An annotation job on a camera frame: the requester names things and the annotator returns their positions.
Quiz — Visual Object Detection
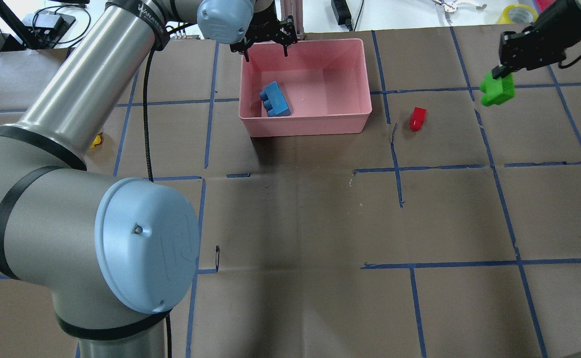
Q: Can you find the yellow toy block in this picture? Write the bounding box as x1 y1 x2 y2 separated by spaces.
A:
90 132 103 149

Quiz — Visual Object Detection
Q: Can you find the pink plastic box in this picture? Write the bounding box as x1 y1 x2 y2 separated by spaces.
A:
239 38 372 137

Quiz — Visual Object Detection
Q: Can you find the blue toy block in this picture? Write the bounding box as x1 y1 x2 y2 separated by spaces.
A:
259 81 292 116

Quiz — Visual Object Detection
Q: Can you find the yellow tape roll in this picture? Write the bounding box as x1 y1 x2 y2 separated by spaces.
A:
496 3 538 24

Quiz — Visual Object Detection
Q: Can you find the aluminium frame post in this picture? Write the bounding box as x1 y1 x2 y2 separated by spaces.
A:
275 0 306 41

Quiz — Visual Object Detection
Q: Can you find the black power adapter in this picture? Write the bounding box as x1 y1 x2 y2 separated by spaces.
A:
331 0 352 30

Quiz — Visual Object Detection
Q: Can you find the red toy block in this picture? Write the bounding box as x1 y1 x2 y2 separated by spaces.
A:
409 107 427 132

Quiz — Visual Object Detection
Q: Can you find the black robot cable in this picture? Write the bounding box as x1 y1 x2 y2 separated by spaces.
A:
142 25 196 358

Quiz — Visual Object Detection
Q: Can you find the green toy block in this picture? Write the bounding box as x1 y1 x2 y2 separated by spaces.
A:
479 72 516 107

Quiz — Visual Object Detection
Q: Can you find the black usb hub box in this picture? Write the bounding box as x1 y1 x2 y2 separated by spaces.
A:
30 10 76 43

